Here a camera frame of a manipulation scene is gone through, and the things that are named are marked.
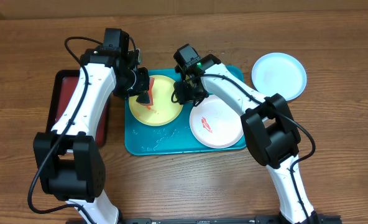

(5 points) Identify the yellow-green plastic plate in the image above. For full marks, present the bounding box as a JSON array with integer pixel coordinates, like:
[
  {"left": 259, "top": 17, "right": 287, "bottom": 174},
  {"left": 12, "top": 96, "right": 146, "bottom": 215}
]
[{"left": 129, "top": 75, "right": 183, "bottom": 126}]

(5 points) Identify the light blue plastic plate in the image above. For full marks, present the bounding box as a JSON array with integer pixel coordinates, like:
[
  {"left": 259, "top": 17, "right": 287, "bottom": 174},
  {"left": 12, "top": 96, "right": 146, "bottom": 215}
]
[{"left": 251, "top": 52, "right": 307, "bottom": 101}]

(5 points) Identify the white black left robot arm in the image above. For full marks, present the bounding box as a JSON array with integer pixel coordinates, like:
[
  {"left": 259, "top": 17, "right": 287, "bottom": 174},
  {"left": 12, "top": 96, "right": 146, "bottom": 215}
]
[{"left": 27, "top": 28, "right": 154, "bottom": 223}]

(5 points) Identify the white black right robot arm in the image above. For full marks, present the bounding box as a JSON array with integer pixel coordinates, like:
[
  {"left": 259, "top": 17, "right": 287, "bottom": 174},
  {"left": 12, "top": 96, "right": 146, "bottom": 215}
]
[{"left": 171, "top": 44, "right": 321, "bottom": 223}]

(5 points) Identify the teal plastic serving tray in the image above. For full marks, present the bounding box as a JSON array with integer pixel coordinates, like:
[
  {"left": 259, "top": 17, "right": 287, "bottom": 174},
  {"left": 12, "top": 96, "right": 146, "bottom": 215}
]
[{"left": 124, "top": 65, "right": 249, "bottom": 156}]

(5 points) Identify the black red-lined sponge tray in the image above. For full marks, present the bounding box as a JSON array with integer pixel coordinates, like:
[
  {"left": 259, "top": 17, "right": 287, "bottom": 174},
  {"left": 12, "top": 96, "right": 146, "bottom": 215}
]
[{"left": 45, "top": 70, "right": 111, "bottom": 147}]

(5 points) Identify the pink white plastic plate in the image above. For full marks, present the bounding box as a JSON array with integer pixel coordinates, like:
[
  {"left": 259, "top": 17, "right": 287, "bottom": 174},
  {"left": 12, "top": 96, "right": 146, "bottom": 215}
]
[{"left": 189, "top": 95, "right": 243, "bottom": 149}]

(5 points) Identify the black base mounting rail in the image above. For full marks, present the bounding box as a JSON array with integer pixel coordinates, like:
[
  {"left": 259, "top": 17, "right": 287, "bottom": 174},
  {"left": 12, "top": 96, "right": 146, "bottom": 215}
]
[{"left": 65, "top": 214, "right": 343, "bottom": 224}]

